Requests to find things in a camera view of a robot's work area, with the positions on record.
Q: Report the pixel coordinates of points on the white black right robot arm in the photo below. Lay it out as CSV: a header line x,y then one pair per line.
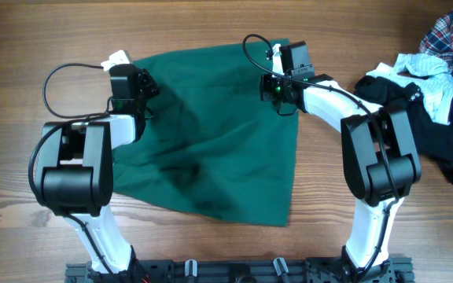
x,y
380,164

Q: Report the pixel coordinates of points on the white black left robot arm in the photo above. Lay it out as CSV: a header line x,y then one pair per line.
x,y
70,172

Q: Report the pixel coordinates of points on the green cloth garment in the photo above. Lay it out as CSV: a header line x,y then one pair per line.
x,y
212,147

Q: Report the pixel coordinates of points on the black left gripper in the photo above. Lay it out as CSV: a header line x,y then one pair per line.
x,y
144,77

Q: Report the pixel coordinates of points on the black cloth garment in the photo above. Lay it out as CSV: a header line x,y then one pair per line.
x,y
433,140

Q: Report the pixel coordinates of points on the white light-blue striped shirt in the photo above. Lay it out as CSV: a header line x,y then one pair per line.
x,y
430,73

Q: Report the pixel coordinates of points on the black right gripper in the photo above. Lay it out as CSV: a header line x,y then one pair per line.
x,y
266,92

